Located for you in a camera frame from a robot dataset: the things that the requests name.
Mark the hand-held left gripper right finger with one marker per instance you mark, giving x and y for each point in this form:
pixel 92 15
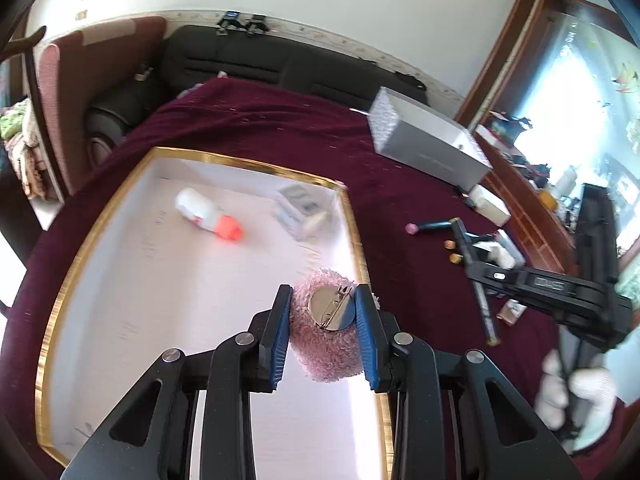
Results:
pixel 367 340

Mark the black sofa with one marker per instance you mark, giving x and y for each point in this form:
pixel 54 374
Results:
pixel 240 55

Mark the clear plastic case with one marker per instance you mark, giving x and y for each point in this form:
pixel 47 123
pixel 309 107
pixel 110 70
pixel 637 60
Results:
pixel 295 205

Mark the burgundy tablecloth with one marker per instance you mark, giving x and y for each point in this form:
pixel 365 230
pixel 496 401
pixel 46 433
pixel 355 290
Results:
pixel 280 130

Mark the white cardboard box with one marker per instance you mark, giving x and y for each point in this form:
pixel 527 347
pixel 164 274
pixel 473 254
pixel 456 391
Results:
pixel 492 205

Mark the person's right hand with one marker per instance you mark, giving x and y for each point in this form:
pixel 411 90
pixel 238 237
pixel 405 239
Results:
pixel 592 385

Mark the white gold-rimmed box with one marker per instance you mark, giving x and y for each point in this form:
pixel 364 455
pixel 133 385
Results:
pixel 150 285

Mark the red armchair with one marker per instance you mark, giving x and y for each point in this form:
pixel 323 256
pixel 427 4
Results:
pixel 65 110

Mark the black bag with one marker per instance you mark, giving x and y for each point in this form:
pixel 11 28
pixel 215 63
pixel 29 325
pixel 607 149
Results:
pixel 411 81

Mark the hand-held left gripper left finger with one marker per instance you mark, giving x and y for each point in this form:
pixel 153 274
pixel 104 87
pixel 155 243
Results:
pixel 278 340

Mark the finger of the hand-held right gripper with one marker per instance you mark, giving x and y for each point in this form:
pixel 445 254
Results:
pixel 495 276
pixel 475 238

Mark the small white carton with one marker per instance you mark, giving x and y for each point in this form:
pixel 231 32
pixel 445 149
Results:
pixel 502 254

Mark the white bottle orange cap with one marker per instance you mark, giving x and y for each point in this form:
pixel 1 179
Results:
pixel 200 210

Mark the long grey box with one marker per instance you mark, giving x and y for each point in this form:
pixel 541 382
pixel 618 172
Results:
pixel 430 145

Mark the pile of clothes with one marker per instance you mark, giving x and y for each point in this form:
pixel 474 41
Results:
pixel 20 145

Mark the long black pen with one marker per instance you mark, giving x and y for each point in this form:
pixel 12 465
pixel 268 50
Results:
pixel 489 321

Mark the medicine box red end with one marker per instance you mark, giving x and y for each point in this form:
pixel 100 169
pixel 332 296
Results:
pixel 512 311

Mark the black marker purple cap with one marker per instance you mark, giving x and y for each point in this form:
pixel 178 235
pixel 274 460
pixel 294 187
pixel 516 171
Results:
pixel 432 225

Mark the pink fluffy brooch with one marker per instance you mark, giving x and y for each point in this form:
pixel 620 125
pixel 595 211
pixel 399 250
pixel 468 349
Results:
pixel 320 357

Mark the wooden cabinet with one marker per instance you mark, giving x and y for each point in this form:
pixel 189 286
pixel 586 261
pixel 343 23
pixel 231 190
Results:
pixel 525 210

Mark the small black clip device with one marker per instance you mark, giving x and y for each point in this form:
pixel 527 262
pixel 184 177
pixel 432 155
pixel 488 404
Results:
pixel 227 22
pixel 257 24

